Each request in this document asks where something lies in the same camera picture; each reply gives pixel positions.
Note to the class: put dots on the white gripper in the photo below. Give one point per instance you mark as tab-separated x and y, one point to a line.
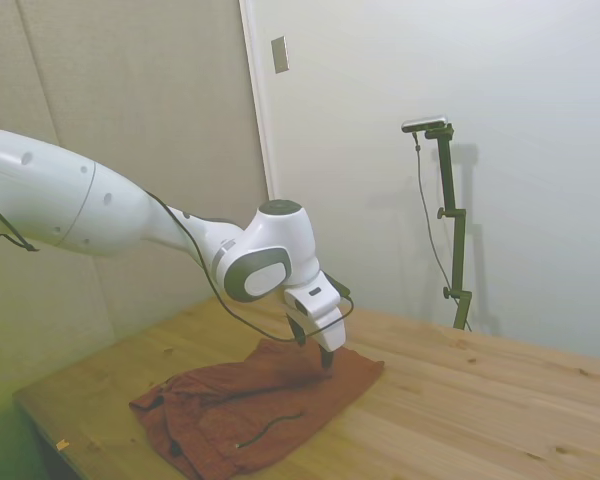
330	330

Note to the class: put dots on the rust orange shorts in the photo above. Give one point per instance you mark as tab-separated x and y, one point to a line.
260	400

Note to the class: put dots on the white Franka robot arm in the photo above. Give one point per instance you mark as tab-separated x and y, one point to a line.
55	200

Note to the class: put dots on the small yellow tape scrap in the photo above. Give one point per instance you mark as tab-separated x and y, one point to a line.
62	443

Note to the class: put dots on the dark jointed camera stand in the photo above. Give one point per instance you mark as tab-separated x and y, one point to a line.
457	250

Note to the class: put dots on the white door frame trim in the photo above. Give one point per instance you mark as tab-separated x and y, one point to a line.
263	150

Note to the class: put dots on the silver camera on stand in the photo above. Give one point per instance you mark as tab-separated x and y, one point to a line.
425	123

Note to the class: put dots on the grey wall plate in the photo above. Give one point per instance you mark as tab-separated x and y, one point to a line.
280	55

